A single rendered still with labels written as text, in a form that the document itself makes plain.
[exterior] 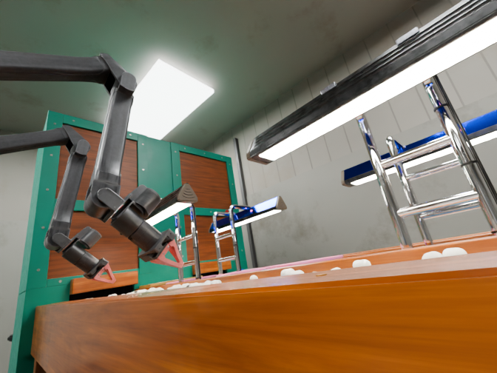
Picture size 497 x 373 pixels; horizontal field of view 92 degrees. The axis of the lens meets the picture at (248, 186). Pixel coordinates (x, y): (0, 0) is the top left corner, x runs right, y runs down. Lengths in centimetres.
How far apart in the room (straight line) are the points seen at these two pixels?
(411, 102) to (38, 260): 261
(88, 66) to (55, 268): 101
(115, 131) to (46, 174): 94
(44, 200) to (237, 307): 145
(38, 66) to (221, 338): 74
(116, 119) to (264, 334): 68
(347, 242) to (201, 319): 211
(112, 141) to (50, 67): 23
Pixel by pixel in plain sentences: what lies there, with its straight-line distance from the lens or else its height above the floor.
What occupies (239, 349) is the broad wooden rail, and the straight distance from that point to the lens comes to 21.
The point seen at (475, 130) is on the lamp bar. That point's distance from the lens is 103.
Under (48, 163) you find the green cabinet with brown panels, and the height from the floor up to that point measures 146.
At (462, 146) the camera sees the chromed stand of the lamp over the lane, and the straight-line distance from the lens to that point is 63.
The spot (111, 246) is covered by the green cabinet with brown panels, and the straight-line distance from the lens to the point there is 161.
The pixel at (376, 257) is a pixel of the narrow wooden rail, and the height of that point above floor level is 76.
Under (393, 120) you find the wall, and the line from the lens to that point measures 238.
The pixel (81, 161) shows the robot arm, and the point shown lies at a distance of 119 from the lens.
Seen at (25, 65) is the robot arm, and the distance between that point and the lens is 81.
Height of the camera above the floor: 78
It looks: 18 degrees up
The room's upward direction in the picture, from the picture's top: 9 degrees counter-clockwise
